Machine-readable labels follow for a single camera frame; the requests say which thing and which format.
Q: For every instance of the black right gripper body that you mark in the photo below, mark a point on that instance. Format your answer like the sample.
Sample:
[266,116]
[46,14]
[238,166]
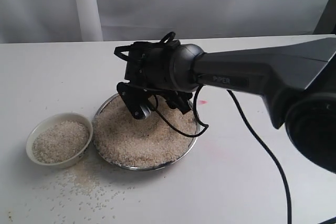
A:
[163,68]

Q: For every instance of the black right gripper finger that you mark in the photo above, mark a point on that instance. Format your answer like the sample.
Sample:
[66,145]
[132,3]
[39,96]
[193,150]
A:
[179,102]
[136,100]

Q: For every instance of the stainless steel round pan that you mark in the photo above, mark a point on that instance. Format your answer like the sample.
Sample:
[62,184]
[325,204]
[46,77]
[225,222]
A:
[194,142]

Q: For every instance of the spilled rice on table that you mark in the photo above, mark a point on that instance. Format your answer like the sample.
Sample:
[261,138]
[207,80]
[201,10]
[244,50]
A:
[87,192]

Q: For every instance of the white backdrop curtain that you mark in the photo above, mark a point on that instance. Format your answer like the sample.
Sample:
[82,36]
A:
[27,21]

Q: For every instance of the white ceramic bowl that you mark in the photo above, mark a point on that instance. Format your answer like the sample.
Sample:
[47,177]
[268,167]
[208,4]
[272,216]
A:
[52,121]

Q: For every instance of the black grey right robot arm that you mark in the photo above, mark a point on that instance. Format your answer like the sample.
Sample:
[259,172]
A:
[296,83]

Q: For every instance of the rice in steel pan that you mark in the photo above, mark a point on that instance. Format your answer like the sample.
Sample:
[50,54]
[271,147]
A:
[141,140]

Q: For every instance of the rice in white bowl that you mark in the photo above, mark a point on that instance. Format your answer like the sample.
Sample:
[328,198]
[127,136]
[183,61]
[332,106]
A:
[60,142]

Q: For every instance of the dark stand at right edge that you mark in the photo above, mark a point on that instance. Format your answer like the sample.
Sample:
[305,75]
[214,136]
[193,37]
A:
[326,23]

